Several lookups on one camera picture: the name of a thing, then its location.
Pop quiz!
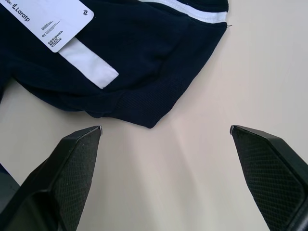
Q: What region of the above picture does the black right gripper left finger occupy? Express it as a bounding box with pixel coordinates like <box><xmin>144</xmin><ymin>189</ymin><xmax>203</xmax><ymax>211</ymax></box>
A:
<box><xmin>0</xmin><ymin>125</ymin><xmax>103</xmax><ymax>231</ymax></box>

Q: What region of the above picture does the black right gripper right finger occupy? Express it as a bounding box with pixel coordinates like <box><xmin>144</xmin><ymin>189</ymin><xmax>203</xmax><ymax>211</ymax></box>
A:
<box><xmin>230</xmin><ymin>124</ymin><xmax>308</xmax><ymax>231</ymax></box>

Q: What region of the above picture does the white paper hang tag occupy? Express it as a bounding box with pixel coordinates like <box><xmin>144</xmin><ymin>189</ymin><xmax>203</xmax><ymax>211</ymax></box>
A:
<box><xmin>0</xmin><ymin>0</ymin><xmax>95</xmax><ymax>53</ymax></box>

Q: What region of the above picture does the navy jacket with white stripes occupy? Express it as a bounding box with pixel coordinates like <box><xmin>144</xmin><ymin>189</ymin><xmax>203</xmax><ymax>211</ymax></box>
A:
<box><xmin>0</xmin><ymin>0</ymin><xmax>232</xmax><ymax>189</ymax></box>

